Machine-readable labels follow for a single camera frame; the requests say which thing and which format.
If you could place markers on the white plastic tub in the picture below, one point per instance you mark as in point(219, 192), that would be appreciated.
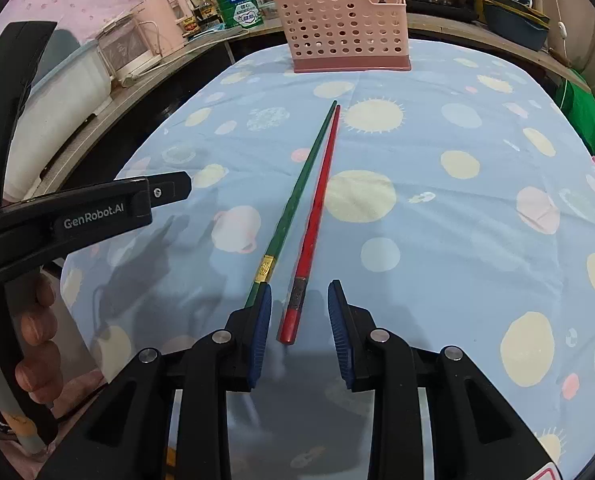
point(72, 80)

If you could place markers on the green cloth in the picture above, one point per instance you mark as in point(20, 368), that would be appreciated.
point(585, 115)

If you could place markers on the white countertop appliance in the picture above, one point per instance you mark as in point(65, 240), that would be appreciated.
point(127, 50)

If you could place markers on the grey tube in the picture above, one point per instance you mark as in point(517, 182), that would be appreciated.
point(7, 400)

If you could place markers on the person's left hand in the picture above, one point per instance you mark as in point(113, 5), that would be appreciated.
point(37, 330)

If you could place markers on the red chopstick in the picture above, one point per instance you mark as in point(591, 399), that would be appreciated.
point(317, 195)

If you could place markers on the pink perforated utensil holder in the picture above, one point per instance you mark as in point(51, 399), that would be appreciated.
point(337, 25)

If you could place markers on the green tin can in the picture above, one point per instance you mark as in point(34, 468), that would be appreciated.
point(238, 7)

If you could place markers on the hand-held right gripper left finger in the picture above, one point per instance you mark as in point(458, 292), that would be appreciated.
point(258, 345)

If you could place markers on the blue baking dish stack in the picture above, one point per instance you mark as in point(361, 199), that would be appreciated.
point(515, 22)

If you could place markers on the blue planet print tablecloth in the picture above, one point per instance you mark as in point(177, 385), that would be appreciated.
point(427, 210)

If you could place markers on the green chopstick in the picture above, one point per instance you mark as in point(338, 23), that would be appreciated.
point(297, 185)

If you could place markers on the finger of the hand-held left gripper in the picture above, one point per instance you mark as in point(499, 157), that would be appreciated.
point(170, 190)

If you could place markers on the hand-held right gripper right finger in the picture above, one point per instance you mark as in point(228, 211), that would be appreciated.
point(340, 345)

